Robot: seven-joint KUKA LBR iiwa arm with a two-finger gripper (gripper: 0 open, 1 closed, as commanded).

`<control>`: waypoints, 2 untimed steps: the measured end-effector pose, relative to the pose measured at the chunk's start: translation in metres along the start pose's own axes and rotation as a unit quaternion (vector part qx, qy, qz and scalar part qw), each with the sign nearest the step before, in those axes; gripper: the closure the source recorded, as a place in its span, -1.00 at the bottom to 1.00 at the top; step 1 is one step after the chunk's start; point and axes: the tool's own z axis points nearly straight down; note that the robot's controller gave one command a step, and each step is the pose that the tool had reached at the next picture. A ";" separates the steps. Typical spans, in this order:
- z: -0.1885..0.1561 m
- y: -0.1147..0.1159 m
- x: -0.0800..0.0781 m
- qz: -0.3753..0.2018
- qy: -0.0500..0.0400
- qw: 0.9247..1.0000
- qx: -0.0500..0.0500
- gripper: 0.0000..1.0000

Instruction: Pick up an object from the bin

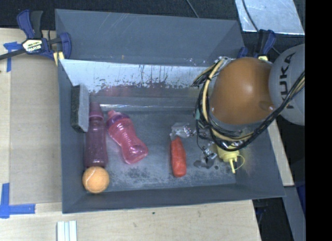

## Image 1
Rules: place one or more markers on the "pale grey metal gripper finger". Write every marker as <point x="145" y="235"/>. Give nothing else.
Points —
<point x="201" y="164"/>

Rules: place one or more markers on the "purple plastic bottle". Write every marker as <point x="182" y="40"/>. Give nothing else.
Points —
<point x="95" y="141"/>

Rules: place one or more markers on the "yellow squeeze bottle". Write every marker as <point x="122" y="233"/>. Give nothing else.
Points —
<point x="228" y="154"/>

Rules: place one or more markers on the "orange ball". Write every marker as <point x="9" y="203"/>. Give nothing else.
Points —
<point x="95" y="179"/>

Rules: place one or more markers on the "dark green flat block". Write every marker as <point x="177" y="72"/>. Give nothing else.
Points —
<point x="75" y="110"/>

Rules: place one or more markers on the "clear crumpled plastic wrapper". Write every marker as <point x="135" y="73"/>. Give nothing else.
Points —
<point x="181" y="129"/>

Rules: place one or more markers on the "pink plastic bottle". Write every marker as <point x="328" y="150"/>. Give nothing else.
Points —
<point x="127" y="139"/>

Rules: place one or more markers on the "grey metal bin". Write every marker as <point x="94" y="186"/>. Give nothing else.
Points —
<point x="155" y="40"/>

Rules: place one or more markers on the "red toy carrot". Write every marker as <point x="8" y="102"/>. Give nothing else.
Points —
<point x="178" y="157"/>

